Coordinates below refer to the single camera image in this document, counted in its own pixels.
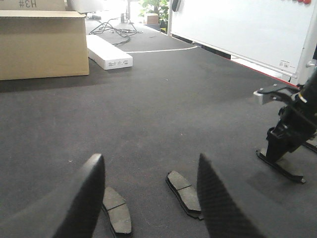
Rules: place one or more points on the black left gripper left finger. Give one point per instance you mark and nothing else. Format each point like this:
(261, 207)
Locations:
(69, 211)

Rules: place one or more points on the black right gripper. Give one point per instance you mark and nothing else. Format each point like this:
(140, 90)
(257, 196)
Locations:
(294, 127)

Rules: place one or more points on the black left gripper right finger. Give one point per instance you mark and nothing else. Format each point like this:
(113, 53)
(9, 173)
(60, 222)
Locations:
(223, 217)

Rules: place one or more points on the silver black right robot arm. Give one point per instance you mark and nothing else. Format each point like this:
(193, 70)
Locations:
(307, 97)

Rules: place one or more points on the white board panel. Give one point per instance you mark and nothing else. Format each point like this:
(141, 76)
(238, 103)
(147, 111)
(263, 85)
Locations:
(280, 35)

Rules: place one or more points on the small white box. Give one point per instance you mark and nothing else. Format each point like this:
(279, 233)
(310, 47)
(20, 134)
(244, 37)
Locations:
(106, 55)

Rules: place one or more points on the brown cardboard box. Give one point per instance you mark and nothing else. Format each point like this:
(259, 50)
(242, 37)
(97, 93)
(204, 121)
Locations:
(40, 38)

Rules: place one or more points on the green potted plant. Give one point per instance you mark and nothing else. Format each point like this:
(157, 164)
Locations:
(154, 11)

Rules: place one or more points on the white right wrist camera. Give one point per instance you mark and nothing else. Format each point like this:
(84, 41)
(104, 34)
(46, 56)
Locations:
(276, 92)

